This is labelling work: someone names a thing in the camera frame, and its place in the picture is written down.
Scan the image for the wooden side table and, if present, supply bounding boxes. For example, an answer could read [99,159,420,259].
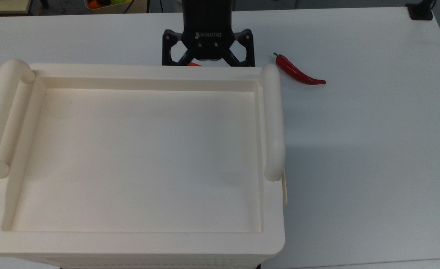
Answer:
[0,0,33,17]

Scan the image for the bowl of fruit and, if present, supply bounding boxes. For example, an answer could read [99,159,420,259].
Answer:
[84,0,148,15]

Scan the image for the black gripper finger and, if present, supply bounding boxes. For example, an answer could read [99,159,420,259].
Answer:
[220,28,256,68]
[162,29,202,67]

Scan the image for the black table clamp mount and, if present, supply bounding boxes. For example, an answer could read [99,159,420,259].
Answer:
[405,0,437,21]

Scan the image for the red chili pepper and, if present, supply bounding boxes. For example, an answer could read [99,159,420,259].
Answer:
[273,52,327,86]

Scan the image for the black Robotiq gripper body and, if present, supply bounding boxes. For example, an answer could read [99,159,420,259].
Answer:
[182,0,235,62]

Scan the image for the cream plastic tray with handles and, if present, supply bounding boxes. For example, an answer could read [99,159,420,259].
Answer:
[0,59,287,269]

